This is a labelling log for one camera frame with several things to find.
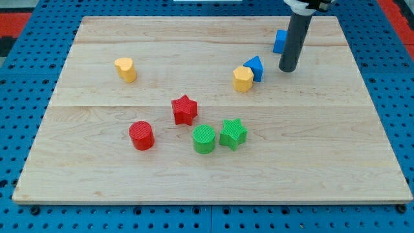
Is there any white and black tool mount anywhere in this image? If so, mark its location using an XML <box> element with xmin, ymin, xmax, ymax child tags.
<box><xmin>283</xmin><ymin>0</ymin><xmax>336</xmax><ymax>16</ymax></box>

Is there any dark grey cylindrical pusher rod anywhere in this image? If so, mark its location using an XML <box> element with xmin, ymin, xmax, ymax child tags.
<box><xmin>279</xmin><ymin>13</ymin><xmax>312</xmax><ymax>72</ymax></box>

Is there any blue triangle block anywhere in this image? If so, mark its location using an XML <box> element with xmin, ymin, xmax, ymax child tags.
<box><xmin>243</xmin><ymin>56</ymin><xmax>264</xmax><ymax>82</ymax></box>

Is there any yellow hexagon block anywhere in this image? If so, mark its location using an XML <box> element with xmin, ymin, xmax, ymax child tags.
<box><xmin>232</xmin><ymin>66</ymin><xmax>254</xmax><ymax>92</ymax></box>

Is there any blue cube block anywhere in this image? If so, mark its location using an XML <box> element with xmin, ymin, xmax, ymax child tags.
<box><xmin>272</xmin><ymin>30</ymin><xmax>287</xmax><ymax>54</ymax></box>

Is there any green star block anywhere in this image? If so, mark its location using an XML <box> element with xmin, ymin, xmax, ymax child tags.
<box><xmin>219</xmin><ymin>118</ymin><xmax>248</xmax><ymax>151</ymax></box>

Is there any wooden board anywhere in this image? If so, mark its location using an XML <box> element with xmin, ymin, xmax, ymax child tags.
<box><xmin>12</xmin><ymin>16</ymin><xmax>413</xmax><ymax>205</ymax></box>

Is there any red star block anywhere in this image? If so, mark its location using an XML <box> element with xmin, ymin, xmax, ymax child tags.
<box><xmin>171</xmin><ymin>94</ymin><xmax>198</xmax><ymax>126</ymax></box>

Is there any green cylinder block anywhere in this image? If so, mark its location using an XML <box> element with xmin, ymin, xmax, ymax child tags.
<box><xmin>192</xmin><ymin>124</ymin><xmax>215</xmax><ymax>154</ymax></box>

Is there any yellow heart block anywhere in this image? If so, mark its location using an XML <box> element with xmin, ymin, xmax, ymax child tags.
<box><xmin>114</xmin><ymin>58</ymin><xmax>137</xmax><ymax>83</ymax></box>

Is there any red cylinder block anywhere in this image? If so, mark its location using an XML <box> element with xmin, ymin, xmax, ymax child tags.
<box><xmin>128</xmin><ymin>121</ymin><xmax>155</xmax><ymax>151</ymax></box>

